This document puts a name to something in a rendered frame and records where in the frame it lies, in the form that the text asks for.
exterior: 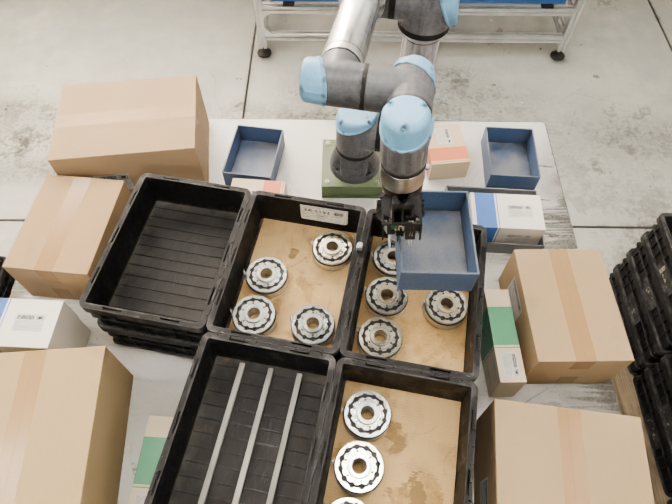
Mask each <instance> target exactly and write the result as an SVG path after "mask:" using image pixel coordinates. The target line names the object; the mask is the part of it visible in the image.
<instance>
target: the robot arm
mask: <svg viewBox="0 0 672 504"><path fill-rule="evenodd" d="M459 1H460V0H339V7H340V8H339V11H338V14H337V16H336V19H335V21H334V24H333V27H332V29H331V32H330V34H329V37H328V40H327V42H326V45H325V47H324V50H323V53H322V55H321V57H320V56H317V57H310V56H309V57H306V58H305V59H304V60H303V63H302V66H301V70H300V77H299V94H300V97H301V99H302V100H303V101H304V102H306V103H312V104H317V105H321V106H322V107H325V106H332V107H339V109H338V111H337V115H336V121H335V128H336V146H335V148H334V150H333V151H332V154H331V157H330V168H331V171H332V173H333V174H334V176H335V177H336V178H338V179H339V180H341V181H343V182H345V183H349V184H361V183H365V182H367V181H369V180H371V179H372V178H373V177H374V176H375V175H376V174H377V172H378V170H379V164H380V180H381V185H382V189H383V191H384V192H382V193H380V199H381V200H376V217H377V218H378V219H379V220H380V221H381V222H382V240H383V237H384V230H385V232H386V234H387V235H388V245H389V248H390V247H391V239H393V240H394V241H395V242H397V241H398V236H401V241H404V240H405V239H406V240H408V244H409V248H411V246H412V240H414V239H415V234H418V233H419V240H421V232H422V218H423V217H424V215H425V210H424V204H425V201H424V199H422V193H421V190H422V188H423V183H424V179H425V170H429V169H430V165H429V164H426V163H427V155H428V147H429V144H430V141H431V137H432V134H433V129H434V122H435V120H434V117H433V116H432V110H433V102H434V96H435V93H436V84H435V82H436V73H435V69H434V68H435V63H436V58H437V53H438V48H439V43H440V39H442V38H443V37H445V36H446V35H447V33H448V31H449V28H452V27H455V26H457V23H458V13H459ZM379 18H386V19H392V20H398V23H397V26H398V29H399V31H400V32H401V33H402V34H403V37H402V44H401V52H400V59H399V60H397V61H396V63H395V64H394V66H393V67H392V66H385V65H377V64H369V63H365V59H366V56H367V52H368V48H369V45H370V41H371V37H372V34H373V30H374V26H375V23H376V21H377V20H378V19H379ZM378 152H380V159H379V155H378Z"/></svg>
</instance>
